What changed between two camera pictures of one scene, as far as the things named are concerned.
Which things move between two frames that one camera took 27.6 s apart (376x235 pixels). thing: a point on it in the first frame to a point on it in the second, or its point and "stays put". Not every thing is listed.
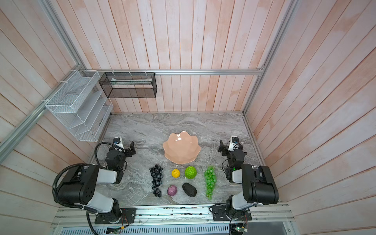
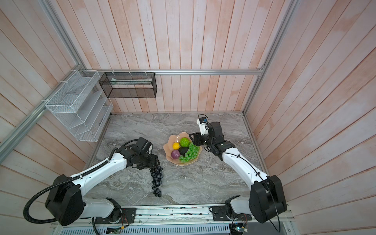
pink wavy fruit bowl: (181, 148) stays put
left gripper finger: (132, 148) to (153, 161)
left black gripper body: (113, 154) to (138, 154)
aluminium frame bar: (206, 71) stays put
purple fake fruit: (172, 190) to (175, 154)
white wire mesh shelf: (82, 105) stays put
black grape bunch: (157, 175) stays put
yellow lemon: (176, 173) to (176, 146)
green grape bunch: (210, 179) to (191, 153)
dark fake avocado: (189, 189) to (182, 150)
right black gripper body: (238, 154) to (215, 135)
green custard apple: (190, 172) to (184, 142)
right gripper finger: (221, 145) to (197, 138)
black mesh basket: (129, 84) stays put
